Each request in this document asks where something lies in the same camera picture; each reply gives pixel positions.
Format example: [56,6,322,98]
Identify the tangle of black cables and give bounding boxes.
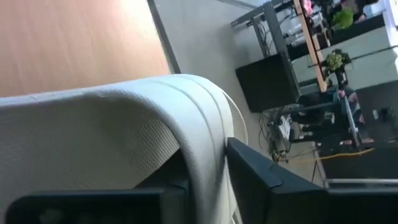
[258,111,293,162]

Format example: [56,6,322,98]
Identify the green plant in dark vase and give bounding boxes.
[324,49,353,90]

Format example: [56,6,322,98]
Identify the light wooden post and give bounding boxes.
[293,0,328,93]

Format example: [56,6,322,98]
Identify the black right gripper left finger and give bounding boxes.
[136,179,191,224]

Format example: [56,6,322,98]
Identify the silver metal rail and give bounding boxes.
[325,177,398,185]

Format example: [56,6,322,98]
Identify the person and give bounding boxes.
[340,0,381,24]

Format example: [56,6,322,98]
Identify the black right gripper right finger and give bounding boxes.
[225,136,329,224]

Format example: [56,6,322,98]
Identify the yellow cable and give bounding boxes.
[279,147,376,164]

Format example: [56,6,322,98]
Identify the grey metal table edge strip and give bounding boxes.
[146,0,182,75]

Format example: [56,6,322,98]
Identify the black computer tower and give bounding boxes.
[235,52,301,113]

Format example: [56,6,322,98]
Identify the pink flowers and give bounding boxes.
[302,0,314,17]

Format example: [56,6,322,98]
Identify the grey metal desk frame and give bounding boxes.
[229,0,300,60]

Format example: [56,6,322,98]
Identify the bright green potted plant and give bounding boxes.
[331,7,354,30]

